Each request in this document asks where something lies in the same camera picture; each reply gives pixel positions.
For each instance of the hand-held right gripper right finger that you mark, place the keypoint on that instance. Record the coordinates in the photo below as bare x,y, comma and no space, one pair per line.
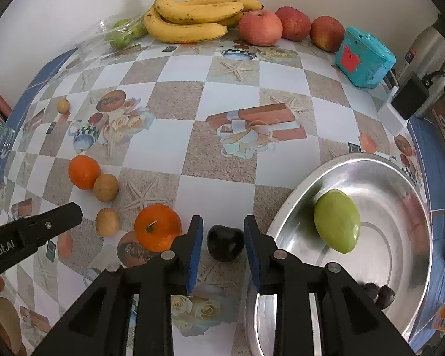
252,256

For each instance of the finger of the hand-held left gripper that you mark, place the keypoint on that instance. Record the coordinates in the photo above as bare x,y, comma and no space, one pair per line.
55,220

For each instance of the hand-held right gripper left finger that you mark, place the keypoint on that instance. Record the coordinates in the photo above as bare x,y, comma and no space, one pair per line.
195,252

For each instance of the dark purple plum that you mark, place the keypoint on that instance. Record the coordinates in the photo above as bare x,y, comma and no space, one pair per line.
225,243
371,291
386,296

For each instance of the orange tangerine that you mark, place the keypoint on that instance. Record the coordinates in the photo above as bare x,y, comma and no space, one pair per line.
83,172
157,228

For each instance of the green mango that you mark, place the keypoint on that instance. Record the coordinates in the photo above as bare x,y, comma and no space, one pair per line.
337,222

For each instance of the round steel basin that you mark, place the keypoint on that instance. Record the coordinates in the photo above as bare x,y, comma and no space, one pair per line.
385,252

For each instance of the white adapter stand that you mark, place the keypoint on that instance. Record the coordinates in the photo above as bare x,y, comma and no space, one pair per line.
387,117

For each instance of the clear bag of green jujubes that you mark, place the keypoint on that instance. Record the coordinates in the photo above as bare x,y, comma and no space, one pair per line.
120,35

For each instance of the orange packet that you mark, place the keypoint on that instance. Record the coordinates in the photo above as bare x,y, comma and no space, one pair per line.
443,317

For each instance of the black power adapter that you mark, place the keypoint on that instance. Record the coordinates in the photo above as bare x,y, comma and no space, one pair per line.
409,98

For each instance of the teal box with red label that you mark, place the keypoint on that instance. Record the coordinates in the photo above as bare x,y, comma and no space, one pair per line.
367,59

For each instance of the pink apple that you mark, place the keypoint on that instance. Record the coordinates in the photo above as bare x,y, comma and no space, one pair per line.
260,28

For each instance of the red apple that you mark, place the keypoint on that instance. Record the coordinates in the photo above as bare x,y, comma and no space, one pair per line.
295,24
326,33

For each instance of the yellow banana bunch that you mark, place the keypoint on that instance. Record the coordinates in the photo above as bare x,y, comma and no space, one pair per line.
193,11

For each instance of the steel thermos jug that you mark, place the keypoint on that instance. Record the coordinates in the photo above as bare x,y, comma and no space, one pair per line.
426,48

